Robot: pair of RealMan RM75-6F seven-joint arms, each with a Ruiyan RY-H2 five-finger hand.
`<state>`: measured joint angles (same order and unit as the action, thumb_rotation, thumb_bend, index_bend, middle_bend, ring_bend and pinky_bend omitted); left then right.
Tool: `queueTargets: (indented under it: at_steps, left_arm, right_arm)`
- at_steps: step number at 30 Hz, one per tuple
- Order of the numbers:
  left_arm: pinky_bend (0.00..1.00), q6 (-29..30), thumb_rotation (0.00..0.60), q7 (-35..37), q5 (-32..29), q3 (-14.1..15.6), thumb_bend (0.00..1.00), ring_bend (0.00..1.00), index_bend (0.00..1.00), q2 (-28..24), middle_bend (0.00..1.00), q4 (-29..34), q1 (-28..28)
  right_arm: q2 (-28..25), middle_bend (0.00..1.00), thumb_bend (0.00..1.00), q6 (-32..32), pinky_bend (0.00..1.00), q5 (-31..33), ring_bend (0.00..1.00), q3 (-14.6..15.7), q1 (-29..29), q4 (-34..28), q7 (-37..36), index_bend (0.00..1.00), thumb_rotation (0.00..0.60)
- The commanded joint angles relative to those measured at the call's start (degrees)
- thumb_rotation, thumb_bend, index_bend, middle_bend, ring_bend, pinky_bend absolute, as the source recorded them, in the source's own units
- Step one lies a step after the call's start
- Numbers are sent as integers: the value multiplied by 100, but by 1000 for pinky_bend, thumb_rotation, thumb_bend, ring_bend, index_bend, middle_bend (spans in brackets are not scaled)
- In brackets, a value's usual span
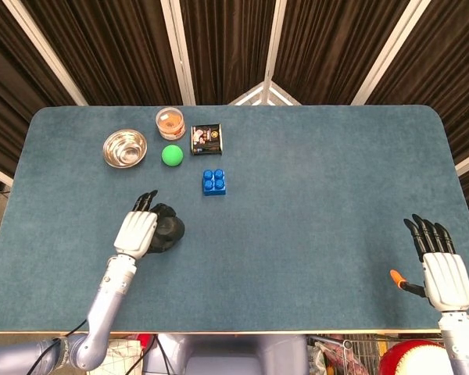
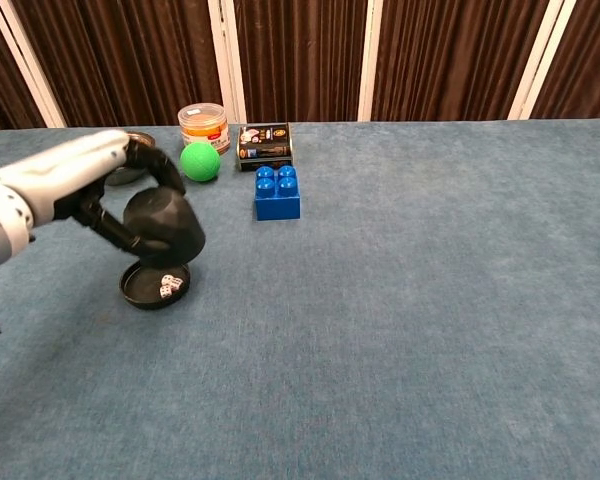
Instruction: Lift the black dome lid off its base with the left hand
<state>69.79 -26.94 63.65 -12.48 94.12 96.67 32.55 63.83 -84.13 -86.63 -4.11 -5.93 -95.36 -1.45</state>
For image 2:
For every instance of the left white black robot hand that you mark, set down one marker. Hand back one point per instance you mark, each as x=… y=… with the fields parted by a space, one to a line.
x=70 y=162

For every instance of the black cup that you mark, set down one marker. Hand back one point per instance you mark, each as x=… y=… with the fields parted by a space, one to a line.
x=175 y=222

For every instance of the black round tray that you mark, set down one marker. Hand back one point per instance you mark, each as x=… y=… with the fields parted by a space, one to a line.
x=140 y=287

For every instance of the steel bowl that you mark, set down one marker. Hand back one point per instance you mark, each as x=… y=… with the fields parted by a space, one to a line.
x=130 y=176

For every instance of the green ball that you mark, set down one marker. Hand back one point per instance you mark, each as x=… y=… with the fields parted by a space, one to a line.
x=200 y=162

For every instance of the clear jar with orange contents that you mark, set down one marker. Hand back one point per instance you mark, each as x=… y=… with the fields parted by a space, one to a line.
x=205 y=127

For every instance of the white die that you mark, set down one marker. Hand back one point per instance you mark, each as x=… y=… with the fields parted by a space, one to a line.
x=165 y=292
x=177 y=284
x=168 y=280

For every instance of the black playing card box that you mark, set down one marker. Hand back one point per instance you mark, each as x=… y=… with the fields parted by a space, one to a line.
x=265 y=147

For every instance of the blue building block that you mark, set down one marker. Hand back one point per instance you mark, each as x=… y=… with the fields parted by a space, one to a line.
x=277 y=200

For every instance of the brown curtain folding screen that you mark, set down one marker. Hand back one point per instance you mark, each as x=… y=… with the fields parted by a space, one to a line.
x=300 y=50

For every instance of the blue felt table mat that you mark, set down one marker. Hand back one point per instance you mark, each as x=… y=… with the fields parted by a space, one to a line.
x=380 y=310

